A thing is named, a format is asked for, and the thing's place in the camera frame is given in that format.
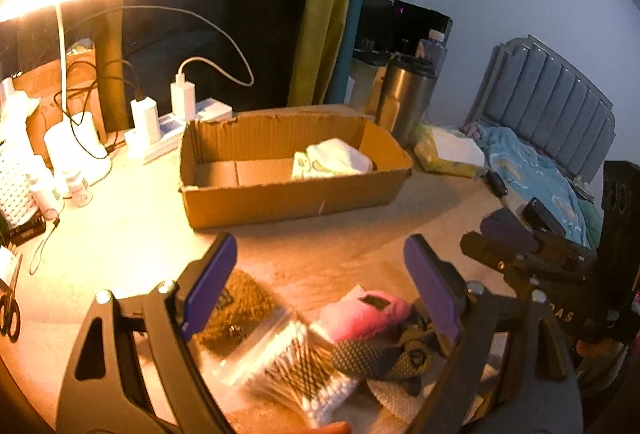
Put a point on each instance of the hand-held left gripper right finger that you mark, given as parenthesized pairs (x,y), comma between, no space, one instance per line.
(432,286)

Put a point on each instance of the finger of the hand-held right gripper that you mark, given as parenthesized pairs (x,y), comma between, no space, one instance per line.
(507,228)
(525,264)

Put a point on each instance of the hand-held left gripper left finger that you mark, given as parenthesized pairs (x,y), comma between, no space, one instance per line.
(210,284)

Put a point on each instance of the brown fuzzy pouch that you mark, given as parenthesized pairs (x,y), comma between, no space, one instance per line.
(250,301)

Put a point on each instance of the pink plush item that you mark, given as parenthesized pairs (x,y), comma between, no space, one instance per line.
(360,319)

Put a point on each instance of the grey patterned sock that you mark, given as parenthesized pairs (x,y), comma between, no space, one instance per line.
(370,359)

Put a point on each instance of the brown cardboard box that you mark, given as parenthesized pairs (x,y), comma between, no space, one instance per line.
(280,201)

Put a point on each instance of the cotton swab bag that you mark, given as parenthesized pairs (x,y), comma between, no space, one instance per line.
(295,364)

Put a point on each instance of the white cloth with green print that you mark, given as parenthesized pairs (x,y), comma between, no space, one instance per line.
(330,159)

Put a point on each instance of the person's left hand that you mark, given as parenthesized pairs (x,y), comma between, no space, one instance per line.
(325,429)

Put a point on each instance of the small black remote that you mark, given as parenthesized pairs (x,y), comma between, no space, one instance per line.
(497,184)

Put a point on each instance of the blue printed blanket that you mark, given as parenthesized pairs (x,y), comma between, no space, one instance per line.
(535,174)

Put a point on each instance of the yellow tissue pack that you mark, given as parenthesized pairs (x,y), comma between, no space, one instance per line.
(450,152)

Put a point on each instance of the grey padded headboard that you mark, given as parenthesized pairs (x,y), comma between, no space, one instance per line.
(545,99)

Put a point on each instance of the small bottle with red label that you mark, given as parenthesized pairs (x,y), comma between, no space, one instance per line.
(79,189)

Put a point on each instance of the steel tumbler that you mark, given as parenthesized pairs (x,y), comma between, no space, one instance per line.
(405,99)

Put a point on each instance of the white power strip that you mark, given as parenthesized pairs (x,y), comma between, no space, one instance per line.
(210,109)

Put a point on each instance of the white charger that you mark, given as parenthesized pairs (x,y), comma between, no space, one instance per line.
(145,119)
(182,99)

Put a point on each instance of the small white bottle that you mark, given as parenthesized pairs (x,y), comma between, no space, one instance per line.
(42,194)

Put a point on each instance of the black box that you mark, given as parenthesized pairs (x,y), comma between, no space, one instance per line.
(25,230)

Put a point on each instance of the white desk lamp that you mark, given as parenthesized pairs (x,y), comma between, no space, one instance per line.
(75,139)

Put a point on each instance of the clear plastic water bottle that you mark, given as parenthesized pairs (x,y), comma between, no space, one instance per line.
(432,44)

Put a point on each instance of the black scissors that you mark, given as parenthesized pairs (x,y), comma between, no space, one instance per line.
(9,314)

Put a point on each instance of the white computer desk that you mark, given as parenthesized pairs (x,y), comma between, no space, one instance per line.
(367,79)

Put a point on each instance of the white plastic basket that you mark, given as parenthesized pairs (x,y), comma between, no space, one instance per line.
(15,184)

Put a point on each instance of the black monitor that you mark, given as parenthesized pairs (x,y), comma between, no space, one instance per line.
(410,24)

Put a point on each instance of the white crumpled plastic bag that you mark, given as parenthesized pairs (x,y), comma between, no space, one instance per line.
(17,114)

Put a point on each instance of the yellow curtain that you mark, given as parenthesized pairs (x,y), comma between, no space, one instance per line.
(112,44)
(325,14)

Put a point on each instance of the brown paper bag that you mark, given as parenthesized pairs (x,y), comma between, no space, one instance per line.
(45,79)

